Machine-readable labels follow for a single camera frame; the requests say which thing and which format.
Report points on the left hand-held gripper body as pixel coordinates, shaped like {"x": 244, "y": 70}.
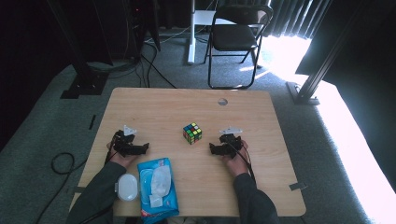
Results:
{"x": 123, "y": 144}

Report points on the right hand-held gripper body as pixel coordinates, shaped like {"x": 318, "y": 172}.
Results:
{"x": 231, "y": 144}

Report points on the multicoloured puzzle cube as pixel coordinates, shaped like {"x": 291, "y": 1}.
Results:
{"x": 192, "y": 133}

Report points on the blue wet wipes pack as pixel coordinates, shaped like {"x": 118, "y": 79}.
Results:
{"x": 165, "y": 205}

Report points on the person's left hand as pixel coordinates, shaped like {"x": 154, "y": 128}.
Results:
{"x": 123, "y": 161}

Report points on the person's right hand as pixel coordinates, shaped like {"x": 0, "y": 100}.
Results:
{"x": 238, "y": 165}

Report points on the black tape strip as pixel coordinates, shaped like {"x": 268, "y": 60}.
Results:
{"x": 92, "y": 122}

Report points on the grey tape piece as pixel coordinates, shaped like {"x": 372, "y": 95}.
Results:
{"x": 297, "y": 186}
{"x": 79, "y": 189}

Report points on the black stand with base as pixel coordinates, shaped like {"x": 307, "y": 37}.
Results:
{"x": 84, "y": 81}

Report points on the black folding chair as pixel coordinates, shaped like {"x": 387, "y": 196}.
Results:
{"x": 233, "y": 37}

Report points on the white desk leg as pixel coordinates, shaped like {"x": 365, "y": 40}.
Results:
{"x": 191, "y": 40}

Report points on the dark computer tower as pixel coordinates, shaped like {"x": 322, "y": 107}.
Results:
{"x": 140, "y": 25}

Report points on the dark pleated curtain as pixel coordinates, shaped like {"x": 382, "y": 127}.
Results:
{"x": 292, "y": 18}

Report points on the black curtain panel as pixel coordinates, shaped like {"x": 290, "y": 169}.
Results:
{"x": 358, "y": 56}

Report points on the black metal frame stand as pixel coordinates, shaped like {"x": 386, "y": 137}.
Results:
{"x": 306, "y": 90}

